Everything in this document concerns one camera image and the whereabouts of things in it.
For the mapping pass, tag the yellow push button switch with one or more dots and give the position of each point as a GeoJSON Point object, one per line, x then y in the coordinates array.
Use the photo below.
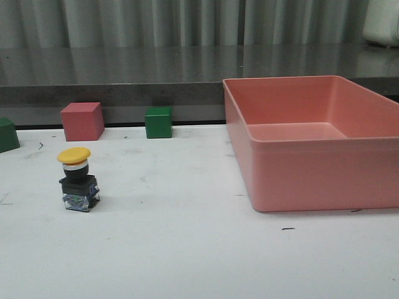
{"type": "Point", "coordinates": [80, 191]}

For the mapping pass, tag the green cube block centre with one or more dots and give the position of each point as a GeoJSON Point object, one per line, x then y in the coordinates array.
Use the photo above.
{"type": "Point", "coordinates": [158, 122]}

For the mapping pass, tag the pink plastic bin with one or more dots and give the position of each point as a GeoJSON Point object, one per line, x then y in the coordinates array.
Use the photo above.
{"type": "Point", "coordinates": [313, 143]}

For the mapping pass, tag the pink cube block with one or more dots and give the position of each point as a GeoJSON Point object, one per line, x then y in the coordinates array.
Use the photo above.
{"type": "Point", "coordinates": [82, 121]}

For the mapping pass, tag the dark grey counter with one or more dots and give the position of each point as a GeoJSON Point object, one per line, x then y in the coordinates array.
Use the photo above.
{"type": "Point", "coordinates": [37, 83]}

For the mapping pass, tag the green block at left edge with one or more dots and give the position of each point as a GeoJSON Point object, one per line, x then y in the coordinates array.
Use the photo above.
{"type": "Point", "coordinates": [8, 136]}

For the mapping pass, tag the grey curtain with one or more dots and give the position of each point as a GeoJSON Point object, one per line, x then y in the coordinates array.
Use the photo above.
{"type": "Point", "coordinates": [80, 24]}

